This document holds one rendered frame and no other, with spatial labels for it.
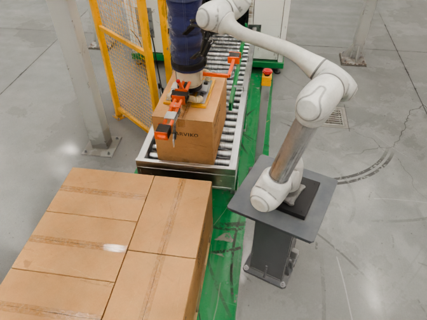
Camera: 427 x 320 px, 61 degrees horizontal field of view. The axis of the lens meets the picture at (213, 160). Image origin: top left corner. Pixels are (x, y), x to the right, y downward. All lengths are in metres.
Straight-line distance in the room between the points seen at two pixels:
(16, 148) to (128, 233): 2.06
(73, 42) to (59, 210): 1.31
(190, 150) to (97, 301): 1.09
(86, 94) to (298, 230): 2.14
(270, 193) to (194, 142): 0.82
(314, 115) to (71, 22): 2.10
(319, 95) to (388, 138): 2.65
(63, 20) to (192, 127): 1.30
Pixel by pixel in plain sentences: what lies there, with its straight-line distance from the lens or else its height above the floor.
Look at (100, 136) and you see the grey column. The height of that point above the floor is 0.17.
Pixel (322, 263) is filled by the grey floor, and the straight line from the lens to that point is 2.81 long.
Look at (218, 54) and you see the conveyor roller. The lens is 3.94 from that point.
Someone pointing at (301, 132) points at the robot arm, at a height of 1.39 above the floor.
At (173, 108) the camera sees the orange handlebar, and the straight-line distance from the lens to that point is 2.20.
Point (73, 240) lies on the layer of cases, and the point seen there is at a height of 0.54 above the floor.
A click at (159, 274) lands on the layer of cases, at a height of 0.54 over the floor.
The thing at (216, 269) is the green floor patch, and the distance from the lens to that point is 2.68.
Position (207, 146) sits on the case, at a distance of 2.41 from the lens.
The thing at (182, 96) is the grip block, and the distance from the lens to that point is 2.23.
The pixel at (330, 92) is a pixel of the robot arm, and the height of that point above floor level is 1.59.
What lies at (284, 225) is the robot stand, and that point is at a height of 0.75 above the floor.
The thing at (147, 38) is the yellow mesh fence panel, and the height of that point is 1.14.
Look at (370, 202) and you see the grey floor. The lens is 3.29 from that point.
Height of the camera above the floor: 2.33
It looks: 43 degrees down
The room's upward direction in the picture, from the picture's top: 1 degrees counter-clockwise
